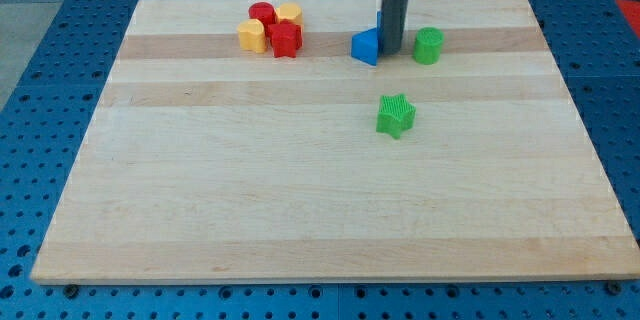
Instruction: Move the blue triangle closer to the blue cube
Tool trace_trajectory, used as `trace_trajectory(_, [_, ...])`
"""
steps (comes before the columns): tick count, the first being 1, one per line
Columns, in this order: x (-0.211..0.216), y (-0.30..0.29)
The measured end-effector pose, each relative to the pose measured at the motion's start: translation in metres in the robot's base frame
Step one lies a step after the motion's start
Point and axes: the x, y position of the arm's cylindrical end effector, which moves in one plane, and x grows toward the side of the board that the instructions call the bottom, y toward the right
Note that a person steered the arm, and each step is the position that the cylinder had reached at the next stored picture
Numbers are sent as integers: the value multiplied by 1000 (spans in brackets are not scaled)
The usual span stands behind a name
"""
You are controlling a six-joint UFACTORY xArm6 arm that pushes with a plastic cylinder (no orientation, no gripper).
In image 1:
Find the green star block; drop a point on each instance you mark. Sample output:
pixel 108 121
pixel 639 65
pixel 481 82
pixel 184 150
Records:
pixel 395 115

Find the light wooden board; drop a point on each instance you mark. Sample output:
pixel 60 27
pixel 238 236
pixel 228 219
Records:
pixel 207 164

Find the red star block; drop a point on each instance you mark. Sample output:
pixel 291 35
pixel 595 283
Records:
pixel 285 39

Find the yellow heart block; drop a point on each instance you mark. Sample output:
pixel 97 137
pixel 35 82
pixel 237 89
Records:
pixel 252 36

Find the yellow cylinder block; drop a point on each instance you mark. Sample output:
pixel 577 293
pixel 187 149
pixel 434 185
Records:
pixel 290 12

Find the green cylinder block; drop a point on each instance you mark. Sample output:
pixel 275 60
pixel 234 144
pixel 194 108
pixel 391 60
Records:
pixel 428 45

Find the red cylinder block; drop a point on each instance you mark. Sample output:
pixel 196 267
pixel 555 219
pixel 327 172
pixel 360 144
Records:
pixel 265 13

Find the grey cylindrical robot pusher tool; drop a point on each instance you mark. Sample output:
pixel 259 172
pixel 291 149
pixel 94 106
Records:
pixel 391 27

